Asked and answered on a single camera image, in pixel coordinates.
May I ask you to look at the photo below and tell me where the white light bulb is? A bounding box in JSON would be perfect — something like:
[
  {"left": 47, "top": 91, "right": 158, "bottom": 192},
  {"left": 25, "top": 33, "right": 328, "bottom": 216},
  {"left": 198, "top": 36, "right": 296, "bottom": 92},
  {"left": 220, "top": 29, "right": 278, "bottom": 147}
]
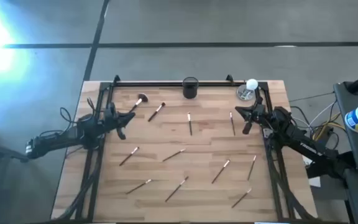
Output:
[{"left": 246, "top": 78, "right": 259, "bottom": 91}]

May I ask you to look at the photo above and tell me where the white cable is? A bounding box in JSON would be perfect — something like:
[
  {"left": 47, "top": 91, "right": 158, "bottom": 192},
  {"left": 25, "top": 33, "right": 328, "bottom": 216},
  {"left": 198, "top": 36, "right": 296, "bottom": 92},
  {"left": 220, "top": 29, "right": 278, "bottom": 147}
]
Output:
[{"left": 292, "top": 99, "right": 338, "bottom": 128}]

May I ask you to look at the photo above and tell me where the black mesh pen cup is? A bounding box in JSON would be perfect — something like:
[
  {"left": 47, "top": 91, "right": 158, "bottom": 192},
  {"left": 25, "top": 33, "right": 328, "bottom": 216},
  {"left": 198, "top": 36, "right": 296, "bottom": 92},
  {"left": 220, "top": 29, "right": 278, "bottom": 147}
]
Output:
[{"left": 181, "top": 77, "right": 200, "bottom": 100}]

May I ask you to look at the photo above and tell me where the large fluffy powder brush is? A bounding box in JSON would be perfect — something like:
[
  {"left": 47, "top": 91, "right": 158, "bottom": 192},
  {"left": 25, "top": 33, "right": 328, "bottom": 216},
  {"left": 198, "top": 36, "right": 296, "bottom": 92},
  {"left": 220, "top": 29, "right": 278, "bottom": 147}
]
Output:
[{"left": 129, "top": 93, "right": 149, "bottom": 113}]

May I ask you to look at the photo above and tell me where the yellow cable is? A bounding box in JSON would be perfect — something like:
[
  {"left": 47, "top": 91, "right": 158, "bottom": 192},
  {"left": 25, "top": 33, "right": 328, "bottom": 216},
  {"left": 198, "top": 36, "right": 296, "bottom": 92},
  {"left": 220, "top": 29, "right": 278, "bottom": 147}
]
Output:
[{"left": 311, "top": 111, "right": 343, "bottom": 142}]

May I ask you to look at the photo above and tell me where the black pen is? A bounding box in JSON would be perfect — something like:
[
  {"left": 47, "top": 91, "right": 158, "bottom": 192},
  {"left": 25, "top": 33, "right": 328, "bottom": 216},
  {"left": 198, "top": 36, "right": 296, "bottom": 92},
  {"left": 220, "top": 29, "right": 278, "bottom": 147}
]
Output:
[{"left": 119, "top": 146, "right": 140, "bottom": 167}]

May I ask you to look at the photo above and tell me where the round silver lamp base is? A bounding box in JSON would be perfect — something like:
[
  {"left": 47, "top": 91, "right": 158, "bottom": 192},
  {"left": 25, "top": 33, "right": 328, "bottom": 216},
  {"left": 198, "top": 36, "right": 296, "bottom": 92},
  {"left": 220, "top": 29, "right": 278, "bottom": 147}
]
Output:
[{"left": 236, "top": 84, "right": 256, "bottom": 101}]

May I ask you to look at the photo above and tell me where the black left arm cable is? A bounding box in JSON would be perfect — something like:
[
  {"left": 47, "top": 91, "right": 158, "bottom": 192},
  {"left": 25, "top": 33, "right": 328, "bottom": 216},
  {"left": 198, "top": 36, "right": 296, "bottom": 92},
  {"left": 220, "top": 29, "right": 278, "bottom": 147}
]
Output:
[{"left": 59, "top": 98, "right": 96, "bottom": 138}]

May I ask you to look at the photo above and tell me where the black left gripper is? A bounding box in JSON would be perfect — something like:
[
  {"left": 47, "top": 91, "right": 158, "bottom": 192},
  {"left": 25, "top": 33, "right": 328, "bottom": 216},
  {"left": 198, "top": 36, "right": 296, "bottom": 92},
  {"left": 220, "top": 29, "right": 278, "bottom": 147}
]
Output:
[{"left": 104, "top": 104, "right": 136, "bottom": 141}]

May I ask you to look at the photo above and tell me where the black metal table frame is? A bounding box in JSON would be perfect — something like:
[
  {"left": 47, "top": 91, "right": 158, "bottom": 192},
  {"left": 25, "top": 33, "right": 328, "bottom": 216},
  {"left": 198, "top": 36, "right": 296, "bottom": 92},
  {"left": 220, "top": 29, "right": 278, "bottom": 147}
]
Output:
[{"left": 73, "top": 73, "right": 315, "bottom": 223}]

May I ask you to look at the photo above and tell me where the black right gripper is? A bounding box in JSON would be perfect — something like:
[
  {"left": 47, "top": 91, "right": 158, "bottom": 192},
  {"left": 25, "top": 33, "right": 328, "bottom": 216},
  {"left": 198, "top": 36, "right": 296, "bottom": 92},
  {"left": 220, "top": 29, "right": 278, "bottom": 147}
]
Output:
[{"left": 234, "top": 96, "right": 272, "bottom": 136}]

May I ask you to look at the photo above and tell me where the grey cart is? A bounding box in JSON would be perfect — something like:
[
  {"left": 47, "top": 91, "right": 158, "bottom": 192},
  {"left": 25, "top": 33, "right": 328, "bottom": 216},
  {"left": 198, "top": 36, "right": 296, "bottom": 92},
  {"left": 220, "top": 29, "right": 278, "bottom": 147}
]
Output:
[{"left": 333, "top": 81, "right": 358, "bottom": 224}]

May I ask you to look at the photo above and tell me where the thin black cable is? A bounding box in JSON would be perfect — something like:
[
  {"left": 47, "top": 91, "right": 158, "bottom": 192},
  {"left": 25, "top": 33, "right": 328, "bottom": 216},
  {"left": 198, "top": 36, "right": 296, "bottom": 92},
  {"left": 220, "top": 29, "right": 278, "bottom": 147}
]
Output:
[{"left": 289, "top": 91, "right": 335, "bottom": 103}]

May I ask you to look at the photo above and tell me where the slim black makeup brush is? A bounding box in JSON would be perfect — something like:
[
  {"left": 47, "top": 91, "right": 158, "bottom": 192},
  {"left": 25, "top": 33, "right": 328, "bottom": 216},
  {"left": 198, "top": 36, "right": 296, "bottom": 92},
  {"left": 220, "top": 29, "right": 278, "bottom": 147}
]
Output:
[
  {"left": 211, "top": 159, "right": 231, "bottom": 185},
  {"left": 231, "top": 187, "right": 253, "bottom": 209},
  {"left": 162, "top": 148, "right": 187, "bottom": 163},
  {"left": 247, "top": 155, "right": 257, "bottom": 182},
  {"left": 164, "top": 175, "right": 190, "bottom": 203},
  {"left": 125, "top": 178, "right": 153, "bottom": 195},
  {"left": 229, "top": 111, "right": 236, "bottom": 137},
  {"left": 186, "top": 111, "right": 193, "bottom": 136}
]

